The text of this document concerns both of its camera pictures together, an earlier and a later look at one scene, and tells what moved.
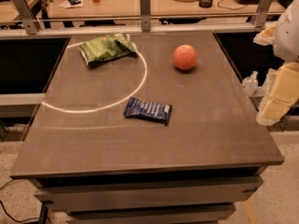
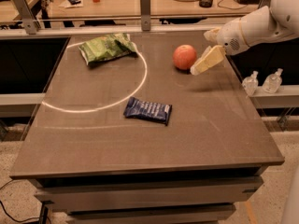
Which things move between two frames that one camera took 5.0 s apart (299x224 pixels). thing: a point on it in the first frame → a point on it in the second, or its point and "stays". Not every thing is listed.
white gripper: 288,36 → 230,38
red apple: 184,57 stays
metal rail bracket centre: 145,10 stays
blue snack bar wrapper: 142,109 stays
